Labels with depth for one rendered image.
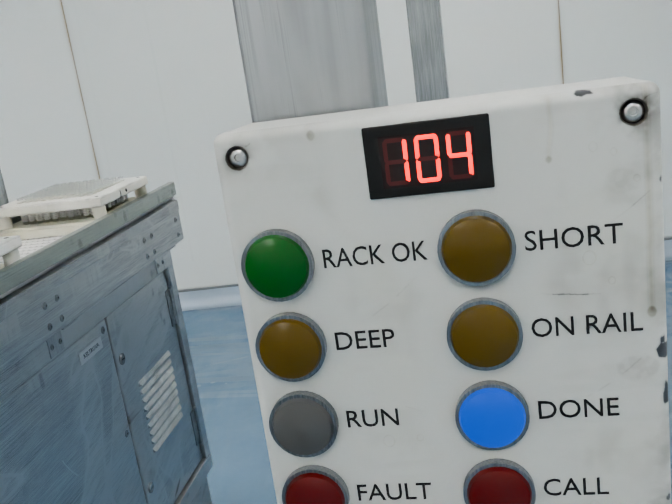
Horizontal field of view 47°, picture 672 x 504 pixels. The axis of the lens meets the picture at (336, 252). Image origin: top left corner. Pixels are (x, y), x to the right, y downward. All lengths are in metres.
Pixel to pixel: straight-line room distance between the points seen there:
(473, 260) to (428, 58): 1.17
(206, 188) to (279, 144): 3.72
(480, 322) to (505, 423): 0.04
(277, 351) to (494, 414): 0.09
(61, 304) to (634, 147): 1.21
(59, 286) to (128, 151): 2.72
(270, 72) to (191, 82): 3.60
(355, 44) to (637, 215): 0.14
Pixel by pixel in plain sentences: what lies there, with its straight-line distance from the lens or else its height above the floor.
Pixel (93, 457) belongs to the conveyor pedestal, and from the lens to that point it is 1.61.
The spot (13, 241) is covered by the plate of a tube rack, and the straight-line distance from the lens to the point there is 1.35.
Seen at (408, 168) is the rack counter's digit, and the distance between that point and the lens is 0.30.
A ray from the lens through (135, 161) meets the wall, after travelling 4.10.
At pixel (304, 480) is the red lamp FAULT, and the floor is 1.06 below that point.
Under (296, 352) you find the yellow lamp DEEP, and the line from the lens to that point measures 0.32.
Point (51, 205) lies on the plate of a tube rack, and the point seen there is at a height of 1.00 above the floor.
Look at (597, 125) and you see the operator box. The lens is 0.30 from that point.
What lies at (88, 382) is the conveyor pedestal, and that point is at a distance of 1.59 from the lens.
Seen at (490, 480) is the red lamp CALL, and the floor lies 1.05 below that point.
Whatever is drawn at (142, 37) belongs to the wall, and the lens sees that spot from 4.03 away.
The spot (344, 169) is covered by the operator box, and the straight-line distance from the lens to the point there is 0.30.
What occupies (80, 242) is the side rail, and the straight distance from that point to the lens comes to 1.49.
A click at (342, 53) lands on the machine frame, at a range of 0.36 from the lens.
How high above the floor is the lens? 1.24
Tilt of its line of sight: 15 degrees down
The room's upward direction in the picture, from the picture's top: 8 degrees counter-clockwise
